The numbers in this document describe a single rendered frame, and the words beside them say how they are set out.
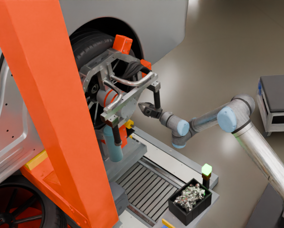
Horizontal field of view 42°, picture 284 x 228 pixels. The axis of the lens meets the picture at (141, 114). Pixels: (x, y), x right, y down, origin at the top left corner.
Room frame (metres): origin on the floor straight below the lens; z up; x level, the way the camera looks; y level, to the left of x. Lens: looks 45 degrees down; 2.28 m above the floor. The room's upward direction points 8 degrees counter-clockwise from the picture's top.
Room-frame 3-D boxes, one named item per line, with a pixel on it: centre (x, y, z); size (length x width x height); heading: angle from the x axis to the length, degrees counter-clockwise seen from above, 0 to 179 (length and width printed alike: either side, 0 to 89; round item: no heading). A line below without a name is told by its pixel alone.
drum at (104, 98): (1.57, 0.14, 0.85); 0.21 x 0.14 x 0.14; 43
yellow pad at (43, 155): (1.38, 0.65, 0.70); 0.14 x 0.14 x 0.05; 43
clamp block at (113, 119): (1.36, 0.17, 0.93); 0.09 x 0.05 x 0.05; 43
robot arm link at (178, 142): (1.53, -0.22, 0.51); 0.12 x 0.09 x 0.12; 129
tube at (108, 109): (1.47, 0.17, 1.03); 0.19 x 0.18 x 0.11; 43
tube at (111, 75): (1.60, 0.03, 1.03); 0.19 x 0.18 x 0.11; 43
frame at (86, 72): (1.63, 0.18, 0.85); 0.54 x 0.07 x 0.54; 133
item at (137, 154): (1.75, 0.30, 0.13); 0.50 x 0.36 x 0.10; 133
